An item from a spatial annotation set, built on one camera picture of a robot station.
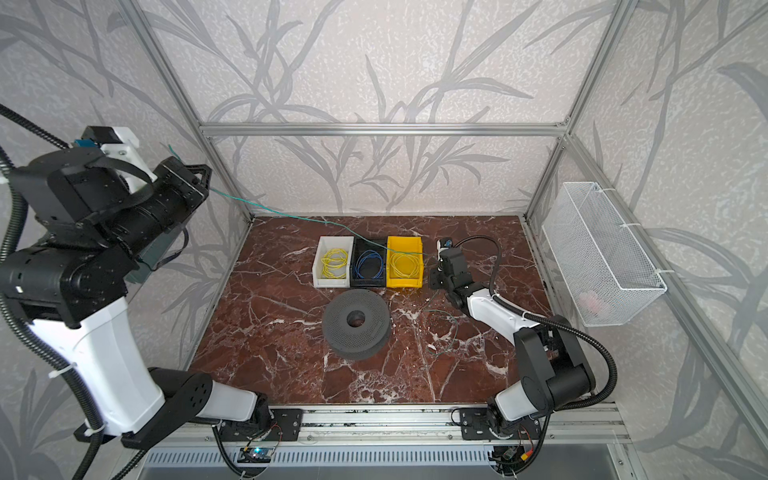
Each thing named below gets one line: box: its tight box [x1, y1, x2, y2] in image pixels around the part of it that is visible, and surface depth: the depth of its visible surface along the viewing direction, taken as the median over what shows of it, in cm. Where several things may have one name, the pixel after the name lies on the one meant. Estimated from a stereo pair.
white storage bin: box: [312, 236, 355, 289], surface depth 101 cm
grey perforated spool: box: [322, 289, 392, 361], surface depth 87 cm
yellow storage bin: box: [386, 236, 424, 288], surface depth 102 cm
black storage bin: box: [350, 237, 387, 288], surface depth 103 cm
